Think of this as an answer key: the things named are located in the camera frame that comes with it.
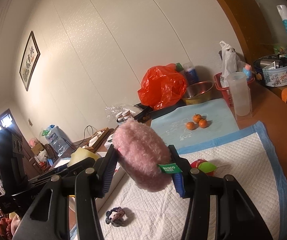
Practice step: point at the clear plastic cup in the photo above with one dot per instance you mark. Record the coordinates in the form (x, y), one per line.
(240, 93)

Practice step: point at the pink plush toy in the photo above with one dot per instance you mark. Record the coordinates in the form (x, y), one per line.
(144, 156)

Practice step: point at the small orange tangerine top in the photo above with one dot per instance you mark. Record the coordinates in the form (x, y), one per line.
(196, 118)

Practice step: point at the red plush apple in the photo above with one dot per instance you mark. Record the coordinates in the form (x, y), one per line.
(205, 166)

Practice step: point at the wooden tray with items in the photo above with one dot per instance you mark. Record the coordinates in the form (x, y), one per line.
(94, 142)

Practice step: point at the small orange tangerine left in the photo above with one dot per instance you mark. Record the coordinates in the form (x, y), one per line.
(190, 126)

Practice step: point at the water jug bottle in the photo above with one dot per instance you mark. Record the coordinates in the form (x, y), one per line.
(56, 139)

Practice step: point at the small orange tangerine right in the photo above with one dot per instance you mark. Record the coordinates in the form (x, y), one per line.
(203, 123)

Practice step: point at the red plastic basket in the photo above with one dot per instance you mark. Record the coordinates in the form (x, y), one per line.
(225, 91)

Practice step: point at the white plastic bag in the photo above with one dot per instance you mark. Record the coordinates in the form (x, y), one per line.
(231, 62)

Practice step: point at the pale yellow foam sponge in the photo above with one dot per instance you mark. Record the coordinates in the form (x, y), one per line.
(81, 154)

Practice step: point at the orange plastic bag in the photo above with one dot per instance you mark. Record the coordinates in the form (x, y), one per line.
(162, 86)

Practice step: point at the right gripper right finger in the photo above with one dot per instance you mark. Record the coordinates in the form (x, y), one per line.
(236, 215)

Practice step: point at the dark blue bottle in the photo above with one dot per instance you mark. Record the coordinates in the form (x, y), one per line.
(191, 73)

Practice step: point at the small orange tangerine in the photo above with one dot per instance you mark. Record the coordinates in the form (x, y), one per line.
(203, 123)
(196, 118)
(190, 126)

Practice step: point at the framed wall picture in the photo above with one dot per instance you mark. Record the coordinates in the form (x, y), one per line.
(29, 60)

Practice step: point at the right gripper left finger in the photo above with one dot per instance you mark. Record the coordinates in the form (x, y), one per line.
(48, 216)

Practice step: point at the metal bowl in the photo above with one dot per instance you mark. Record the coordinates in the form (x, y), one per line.
(198, 93)

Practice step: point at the decorated round tin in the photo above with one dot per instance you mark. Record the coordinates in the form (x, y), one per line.
(271, 70)

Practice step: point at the light blue mat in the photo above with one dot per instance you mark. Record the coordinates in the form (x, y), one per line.
(195, 124)

